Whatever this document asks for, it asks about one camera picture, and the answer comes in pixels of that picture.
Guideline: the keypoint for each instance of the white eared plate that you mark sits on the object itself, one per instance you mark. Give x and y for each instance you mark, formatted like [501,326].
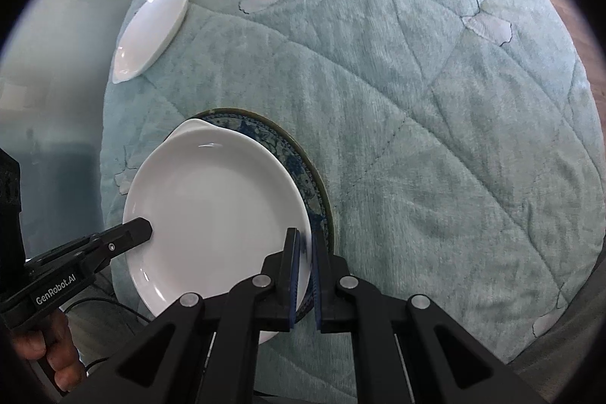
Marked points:
[213,214]

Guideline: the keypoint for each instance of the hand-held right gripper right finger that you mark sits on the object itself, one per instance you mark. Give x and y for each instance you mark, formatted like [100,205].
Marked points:
[316,285]

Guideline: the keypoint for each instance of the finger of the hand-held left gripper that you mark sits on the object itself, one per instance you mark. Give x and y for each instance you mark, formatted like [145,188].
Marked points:
[128,236]

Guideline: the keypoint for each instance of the teal quilted blanket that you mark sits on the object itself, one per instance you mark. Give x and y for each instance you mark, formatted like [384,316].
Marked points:
[402,101]

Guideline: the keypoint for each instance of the white boat-shaped dish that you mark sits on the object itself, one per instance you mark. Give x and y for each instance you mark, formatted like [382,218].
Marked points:
[151,30]

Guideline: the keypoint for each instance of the person's left hand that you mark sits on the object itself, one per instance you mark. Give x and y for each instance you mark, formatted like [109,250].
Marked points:
[57,352]

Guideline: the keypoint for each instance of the blue patterned plate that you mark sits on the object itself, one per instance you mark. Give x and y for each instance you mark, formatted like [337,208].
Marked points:
[303,177]

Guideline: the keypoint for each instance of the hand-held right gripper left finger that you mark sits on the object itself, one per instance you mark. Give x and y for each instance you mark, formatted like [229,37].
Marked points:
[296,276]

